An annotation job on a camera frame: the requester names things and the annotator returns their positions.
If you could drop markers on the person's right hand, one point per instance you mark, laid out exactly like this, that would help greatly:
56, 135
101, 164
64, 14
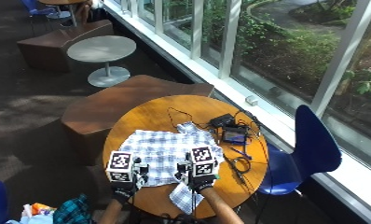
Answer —
202, 184

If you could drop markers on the person's left hand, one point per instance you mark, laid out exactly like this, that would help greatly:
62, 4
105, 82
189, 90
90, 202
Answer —
124, 190

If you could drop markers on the blue white plaid shirt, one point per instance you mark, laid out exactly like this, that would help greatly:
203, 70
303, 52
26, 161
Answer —
163, 149

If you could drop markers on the white marker cube left glove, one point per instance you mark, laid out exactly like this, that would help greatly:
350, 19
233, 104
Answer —
120, 166

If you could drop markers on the white marker cube glove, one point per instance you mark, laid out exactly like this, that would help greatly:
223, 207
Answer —
203, 160
120, 166

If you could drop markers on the white marker cube right glove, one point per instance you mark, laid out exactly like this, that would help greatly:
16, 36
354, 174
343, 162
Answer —
203, 160

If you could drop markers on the blue pen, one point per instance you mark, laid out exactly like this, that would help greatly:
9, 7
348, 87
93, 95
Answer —
241, 153

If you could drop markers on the small screen device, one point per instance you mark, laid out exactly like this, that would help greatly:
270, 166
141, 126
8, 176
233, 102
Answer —
234, 135

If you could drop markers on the black box device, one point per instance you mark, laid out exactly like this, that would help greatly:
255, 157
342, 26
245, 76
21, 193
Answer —
222, 120

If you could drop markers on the teal plaid cloth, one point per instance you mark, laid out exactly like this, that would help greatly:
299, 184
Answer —
73, 211

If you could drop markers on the large brown bench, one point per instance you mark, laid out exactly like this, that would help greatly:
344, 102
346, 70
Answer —
122, 105

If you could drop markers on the orange packet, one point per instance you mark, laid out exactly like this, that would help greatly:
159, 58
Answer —
41, 207

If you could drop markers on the white sill box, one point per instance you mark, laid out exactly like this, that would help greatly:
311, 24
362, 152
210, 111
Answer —
251, 100

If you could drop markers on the light blue cloth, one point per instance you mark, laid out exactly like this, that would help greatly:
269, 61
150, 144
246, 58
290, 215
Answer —
36, 219

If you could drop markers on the small brown bench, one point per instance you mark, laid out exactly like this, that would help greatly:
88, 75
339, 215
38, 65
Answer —
56, 43

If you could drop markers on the round grey pedestal table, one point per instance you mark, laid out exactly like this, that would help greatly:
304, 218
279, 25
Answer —
102, 53

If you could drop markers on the round wooden pedestal table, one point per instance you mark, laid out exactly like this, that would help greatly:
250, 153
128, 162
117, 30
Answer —
64, 6

